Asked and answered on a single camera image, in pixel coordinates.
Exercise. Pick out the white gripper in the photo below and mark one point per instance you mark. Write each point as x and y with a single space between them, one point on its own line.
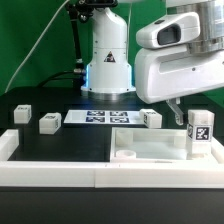
165 68

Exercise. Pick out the white marker tag sheet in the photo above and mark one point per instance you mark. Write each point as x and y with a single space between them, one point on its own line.
102 117

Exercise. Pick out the white U-shaped obstacle fence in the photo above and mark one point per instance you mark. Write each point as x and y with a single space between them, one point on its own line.
103 174

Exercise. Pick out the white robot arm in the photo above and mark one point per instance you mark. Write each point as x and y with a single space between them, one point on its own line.
109 74

